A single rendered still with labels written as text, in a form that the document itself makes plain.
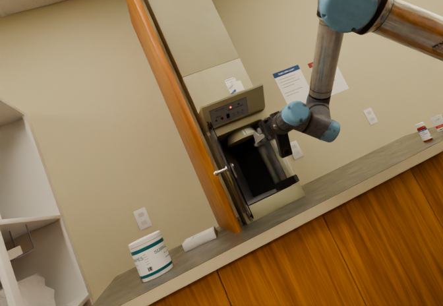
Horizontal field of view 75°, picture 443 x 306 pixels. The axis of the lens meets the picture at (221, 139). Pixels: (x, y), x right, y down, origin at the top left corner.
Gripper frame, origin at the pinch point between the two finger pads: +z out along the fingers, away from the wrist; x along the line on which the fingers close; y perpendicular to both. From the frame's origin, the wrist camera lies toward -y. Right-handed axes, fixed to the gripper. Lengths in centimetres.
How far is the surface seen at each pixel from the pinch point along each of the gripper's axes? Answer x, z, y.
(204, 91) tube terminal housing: 10.4, 18.9, 36.8
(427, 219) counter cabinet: -45, -7, -55
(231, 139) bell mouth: 6.6, 24.6, 10.2
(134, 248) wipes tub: 65, 4, -16
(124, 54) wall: 37, 62, 93
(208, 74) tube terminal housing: 5.0, 18.9, 44.2
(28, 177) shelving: 112, 61, 40
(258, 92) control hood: -10.8, 9.8, 24.0
